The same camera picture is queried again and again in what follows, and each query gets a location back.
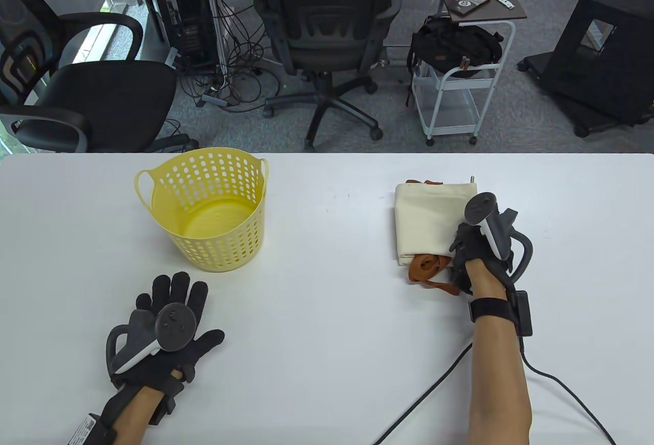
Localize black square coaster pad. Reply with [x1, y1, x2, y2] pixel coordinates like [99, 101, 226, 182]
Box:
[452, 0, 491, 16]

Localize person's left forearm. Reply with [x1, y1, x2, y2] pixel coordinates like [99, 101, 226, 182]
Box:
[100, 385, 167, 445]

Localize black armrest office chair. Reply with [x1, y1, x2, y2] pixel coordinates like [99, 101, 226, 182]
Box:
[0, 0, 197, 153]

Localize grey white left controller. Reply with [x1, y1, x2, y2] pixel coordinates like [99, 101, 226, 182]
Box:
[106, 303, 197, 375]

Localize person's left hand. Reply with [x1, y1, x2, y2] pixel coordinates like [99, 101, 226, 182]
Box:
[110, 271, 225, 401]

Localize grey white right controller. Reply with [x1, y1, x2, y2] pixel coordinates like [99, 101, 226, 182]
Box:
[463, 192, 534, 282]

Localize plain cream canvas bag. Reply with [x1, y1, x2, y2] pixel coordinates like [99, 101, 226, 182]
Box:
[394, 175, 479, 283]

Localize flower print cream canvas bag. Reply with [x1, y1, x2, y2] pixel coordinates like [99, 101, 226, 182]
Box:
[396, 179, 463, 296]

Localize black mesh office chair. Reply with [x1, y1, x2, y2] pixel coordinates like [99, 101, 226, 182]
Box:
[254, 0, 403, 152]

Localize yellow perforated plastic basket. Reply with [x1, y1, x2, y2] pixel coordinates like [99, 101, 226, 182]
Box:
[134, 147, 270, 273]

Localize silver metal frame post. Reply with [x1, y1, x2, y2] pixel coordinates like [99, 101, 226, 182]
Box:
[197, 0, 228, 85]

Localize person's right forearm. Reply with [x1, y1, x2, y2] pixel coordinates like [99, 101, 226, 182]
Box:
[466, 260, 533, 445]

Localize black right camera cable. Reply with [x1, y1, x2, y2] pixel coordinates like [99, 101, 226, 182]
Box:
[375, 342, 475, 445]

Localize black backpack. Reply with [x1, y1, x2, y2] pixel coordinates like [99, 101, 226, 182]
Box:
[407, 16, 505, 78]

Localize bundle of floor cables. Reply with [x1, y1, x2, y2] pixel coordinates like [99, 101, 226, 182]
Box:
[176, 0, 284, 113]

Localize black computer tower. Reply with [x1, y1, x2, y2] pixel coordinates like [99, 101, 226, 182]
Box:
[145, 0, 218, 70]

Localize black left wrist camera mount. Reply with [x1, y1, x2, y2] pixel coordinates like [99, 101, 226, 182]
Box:
[151, 393, 178, 426]

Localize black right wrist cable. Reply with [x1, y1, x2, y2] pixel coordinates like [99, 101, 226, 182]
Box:
[519, 335, 618, 445]

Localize white rolling cart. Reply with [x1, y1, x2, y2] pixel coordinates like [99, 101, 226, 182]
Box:
[411, 0, 528, 147]

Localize grey white controller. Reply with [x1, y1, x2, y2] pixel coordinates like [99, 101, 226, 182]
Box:
[463, 192, 534, 282]
[106, 303, 197, 375]

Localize person's right hand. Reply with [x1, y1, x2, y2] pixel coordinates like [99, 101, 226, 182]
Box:
[448, 220, 516, 298]

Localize black wheeled cabinet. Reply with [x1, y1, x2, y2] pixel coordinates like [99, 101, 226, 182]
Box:
[517, 0, 654, 137]

